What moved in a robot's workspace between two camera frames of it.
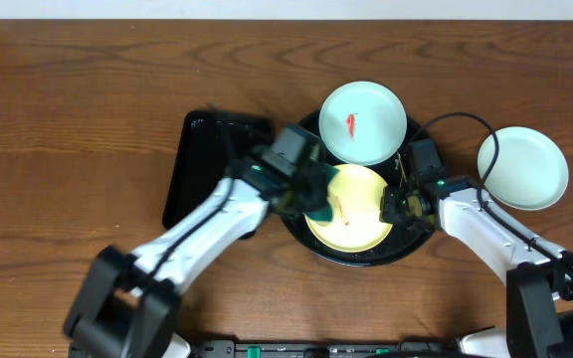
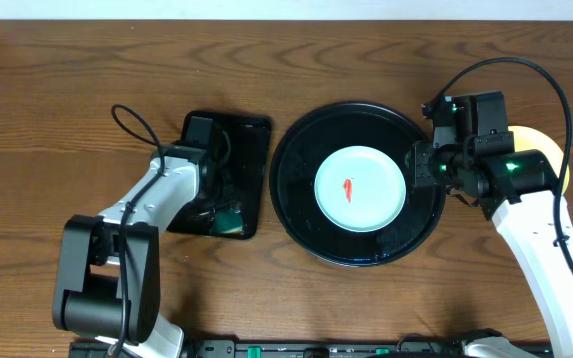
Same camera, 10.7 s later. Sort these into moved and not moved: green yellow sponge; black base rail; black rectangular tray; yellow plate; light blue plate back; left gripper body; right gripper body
Moved: light blue plate back; green yellow sponge; left gripper body; right gripper body; yellow plate
Not moved: black rectangular tray; black base rail
